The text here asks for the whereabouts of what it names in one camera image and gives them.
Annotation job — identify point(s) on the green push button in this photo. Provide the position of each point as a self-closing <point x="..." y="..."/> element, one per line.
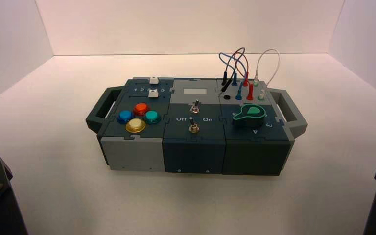
<point x="152" y="116"/>

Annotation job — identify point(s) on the white slider knob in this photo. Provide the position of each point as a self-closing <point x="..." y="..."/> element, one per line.
<point x="153" y="94"/>
<point x="155" y="80"/>

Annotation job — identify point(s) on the metal toggle switch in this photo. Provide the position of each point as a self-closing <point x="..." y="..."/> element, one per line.
<point x="194" y="107"/>
<point x="193" y="126"/>

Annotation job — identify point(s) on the yellow push button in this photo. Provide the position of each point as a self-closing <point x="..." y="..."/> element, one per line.
<point x="135" y="125"/>

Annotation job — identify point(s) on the green rotary knob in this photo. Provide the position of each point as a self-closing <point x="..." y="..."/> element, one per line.
<point x="249" y="115"/>

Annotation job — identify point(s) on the red push button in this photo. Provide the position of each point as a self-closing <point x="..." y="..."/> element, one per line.
<point x="141" y="108"/>

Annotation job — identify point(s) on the blue push button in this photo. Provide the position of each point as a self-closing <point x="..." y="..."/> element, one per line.
<point x="125" y="116"/>

